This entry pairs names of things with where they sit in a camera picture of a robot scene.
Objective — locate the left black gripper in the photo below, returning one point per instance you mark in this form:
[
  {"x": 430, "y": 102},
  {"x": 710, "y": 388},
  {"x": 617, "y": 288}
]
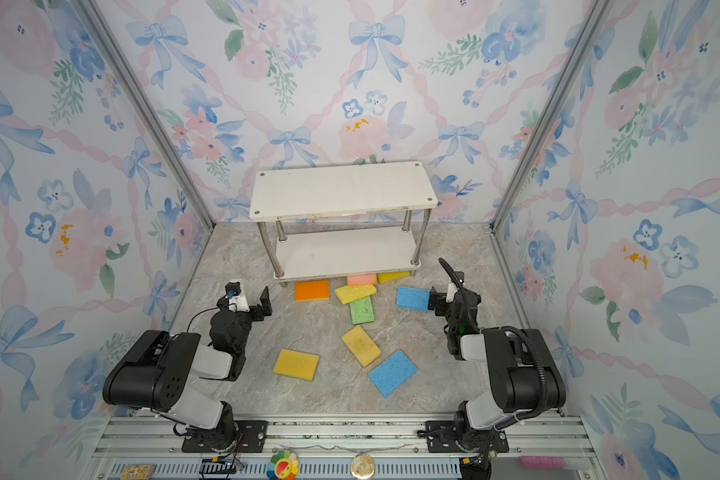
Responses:
[{"x": 250, "y": 310}]

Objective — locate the blue sponge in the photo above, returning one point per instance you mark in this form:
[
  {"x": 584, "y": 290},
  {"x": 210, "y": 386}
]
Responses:
[
  {"x": 412, "y": 298},
  {"x": 392, "y": 373}
]

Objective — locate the blue sponge front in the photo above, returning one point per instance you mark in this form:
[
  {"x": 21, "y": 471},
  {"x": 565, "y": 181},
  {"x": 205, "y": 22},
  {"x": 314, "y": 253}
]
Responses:
[{"x": 392, "y": 373}]

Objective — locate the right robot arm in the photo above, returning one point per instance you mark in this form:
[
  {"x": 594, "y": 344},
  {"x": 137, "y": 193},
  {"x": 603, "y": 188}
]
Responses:
[{"x": 523, "y": 379}]

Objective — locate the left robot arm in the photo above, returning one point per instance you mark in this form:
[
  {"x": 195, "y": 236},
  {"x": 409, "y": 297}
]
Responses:
[{"x": 155, "y": 373}]

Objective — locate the yellow sponge under shelf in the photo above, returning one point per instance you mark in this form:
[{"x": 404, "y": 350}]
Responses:
[{"x": 392, "y": 276}]

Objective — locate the white two-tier metal shelf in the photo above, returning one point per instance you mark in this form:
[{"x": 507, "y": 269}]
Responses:
[{"x": 333, "y": 192}]

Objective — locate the orange sponge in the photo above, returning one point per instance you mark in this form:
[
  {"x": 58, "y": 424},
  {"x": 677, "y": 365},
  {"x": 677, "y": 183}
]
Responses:
[{"x": 312, "y": 291}]

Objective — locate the green sponge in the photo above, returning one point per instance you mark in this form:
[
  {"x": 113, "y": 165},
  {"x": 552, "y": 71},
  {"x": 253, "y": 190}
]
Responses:
[{"x": 362, "y": 311}]

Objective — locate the pink sponge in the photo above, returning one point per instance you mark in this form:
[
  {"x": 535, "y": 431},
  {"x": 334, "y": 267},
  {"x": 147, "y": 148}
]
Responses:
[{"x": 362, "y": 279}]

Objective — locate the light yellow cellulose sponge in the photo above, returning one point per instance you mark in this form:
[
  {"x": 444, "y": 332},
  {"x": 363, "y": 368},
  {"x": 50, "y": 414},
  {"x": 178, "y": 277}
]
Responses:
[{"x": 351, "y": 293}]

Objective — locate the colourful flower toy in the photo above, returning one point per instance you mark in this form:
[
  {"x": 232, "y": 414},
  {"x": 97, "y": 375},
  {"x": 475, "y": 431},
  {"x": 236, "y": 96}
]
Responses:
[{"x": 284, "y": 465}]

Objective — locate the round gold badge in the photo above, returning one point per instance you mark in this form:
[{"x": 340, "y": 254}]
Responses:
[{"x": 362, "y": 467}]

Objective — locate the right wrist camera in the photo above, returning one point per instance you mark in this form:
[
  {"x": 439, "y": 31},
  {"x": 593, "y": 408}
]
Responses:
[{"x": 454, "y": 287}]

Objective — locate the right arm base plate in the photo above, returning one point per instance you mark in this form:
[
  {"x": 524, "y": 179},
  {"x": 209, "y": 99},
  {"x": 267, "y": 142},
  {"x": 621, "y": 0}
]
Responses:
[{"x": 449, "y": 437}]

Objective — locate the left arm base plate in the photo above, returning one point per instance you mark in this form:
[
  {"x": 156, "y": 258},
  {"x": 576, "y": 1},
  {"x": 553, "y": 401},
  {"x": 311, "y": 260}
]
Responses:
[{"x": 241, "y": 436}]

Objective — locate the aluminium front rail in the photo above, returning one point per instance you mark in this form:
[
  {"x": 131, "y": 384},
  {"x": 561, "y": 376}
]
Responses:
[{"x": 402, "y": 446}]

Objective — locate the left aluminium frame post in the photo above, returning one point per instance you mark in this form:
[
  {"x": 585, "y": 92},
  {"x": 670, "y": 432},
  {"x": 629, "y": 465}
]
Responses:
[{"x": 94, "y": 20}]

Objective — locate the aluminium frame post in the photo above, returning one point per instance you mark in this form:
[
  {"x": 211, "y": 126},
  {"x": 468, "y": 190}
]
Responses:
[
  {"x": 559, "y": 94},
  {"x": 94, "y": 20}
]

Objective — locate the right aluminium frame post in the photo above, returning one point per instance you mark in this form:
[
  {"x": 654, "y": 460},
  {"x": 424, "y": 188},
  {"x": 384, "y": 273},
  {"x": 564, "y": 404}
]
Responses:
[{"x": 559, "y": 94}]

